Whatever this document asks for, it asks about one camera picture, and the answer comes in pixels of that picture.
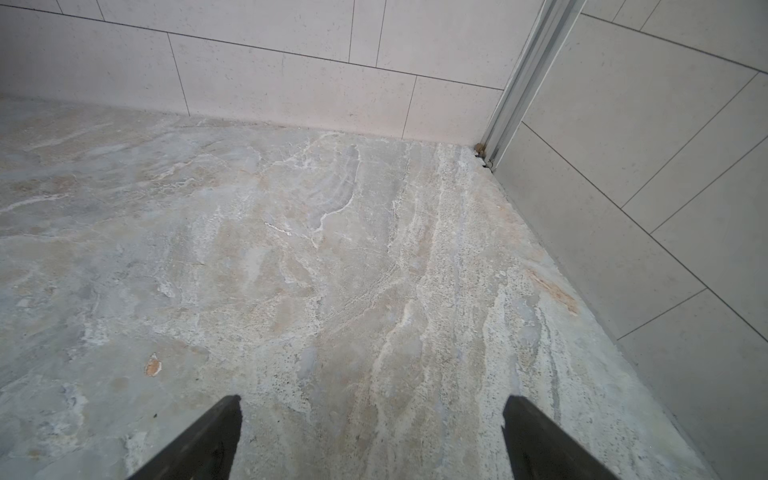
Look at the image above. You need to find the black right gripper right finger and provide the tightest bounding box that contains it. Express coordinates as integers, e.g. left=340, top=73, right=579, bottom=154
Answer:
left=502, top=395, right=618, bottom=480

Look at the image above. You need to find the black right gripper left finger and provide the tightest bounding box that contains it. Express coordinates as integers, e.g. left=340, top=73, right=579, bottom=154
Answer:
left=129, top=395, right=243, bottom=480

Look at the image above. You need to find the metal corner wall profile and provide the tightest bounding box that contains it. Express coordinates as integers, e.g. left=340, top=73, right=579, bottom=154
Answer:
left=475, top=0, right=585, bottom=171

